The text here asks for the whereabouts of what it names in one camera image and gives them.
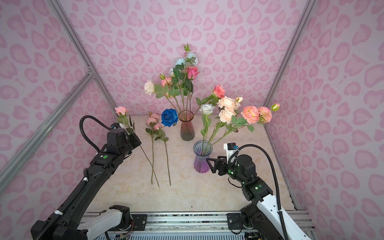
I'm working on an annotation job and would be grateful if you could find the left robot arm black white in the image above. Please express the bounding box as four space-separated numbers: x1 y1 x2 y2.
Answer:
31 128 141 240

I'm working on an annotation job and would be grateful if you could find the cream white rose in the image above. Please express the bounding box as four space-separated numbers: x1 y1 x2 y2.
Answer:
144 80 182 114

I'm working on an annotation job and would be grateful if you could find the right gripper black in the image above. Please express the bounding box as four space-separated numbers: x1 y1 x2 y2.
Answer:
205 156 247 185

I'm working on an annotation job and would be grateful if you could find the small magenta rose bud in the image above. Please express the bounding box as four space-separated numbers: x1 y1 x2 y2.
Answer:
184 66 200 115

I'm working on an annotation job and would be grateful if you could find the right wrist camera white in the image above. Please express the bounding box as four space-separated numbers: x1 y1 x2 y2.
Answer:
223 143 238 163

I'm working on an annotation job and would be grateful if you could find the red pink rose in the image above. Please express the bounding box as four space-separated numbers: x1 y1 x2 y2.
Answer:
195 84 226 114

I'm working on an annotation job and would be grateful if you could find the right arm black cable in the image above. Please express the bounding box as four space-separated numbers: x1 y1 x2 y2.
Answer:
227 143 290 240

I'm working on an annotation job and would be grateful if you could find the diagonal aluminium frame bar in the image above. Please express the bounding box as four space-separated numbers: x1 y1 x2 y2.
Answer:
1 70 95 193

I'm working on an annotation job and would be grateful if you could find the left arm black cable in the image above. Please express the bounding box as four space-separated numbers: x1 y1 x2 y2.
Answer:
32 115 112 240

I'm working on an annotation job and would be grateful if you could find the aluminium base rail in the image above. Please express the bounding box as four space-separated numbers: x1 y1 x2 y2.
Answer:
80 210 313 240

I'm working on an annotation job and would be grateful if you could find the dark blue rose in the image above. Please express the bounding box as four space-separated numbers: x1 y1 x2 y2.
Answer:
161 109 179 127

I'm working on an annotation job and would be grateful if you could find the peach spray rose stem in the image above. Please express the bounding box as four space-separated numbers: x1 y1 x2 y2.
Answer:
208 96 243 146

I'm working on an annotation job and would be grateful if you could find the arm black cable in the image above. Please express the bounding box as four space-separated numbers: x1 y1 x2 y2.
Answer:
227 143 290 240
32 115 112 240

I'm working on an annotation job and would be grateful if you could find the purple glass vase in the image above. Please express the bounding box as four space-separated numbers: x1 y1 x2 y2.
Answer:
193 140 213 174

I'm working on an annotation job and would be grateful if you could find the red grey glass vase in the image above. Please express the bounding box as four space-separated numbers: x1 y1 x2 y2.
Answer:
179 110 195 141

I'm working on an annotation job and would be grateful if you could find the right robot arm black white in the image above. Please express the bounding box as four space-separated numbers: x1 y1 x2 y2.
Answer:
206 155 310 240

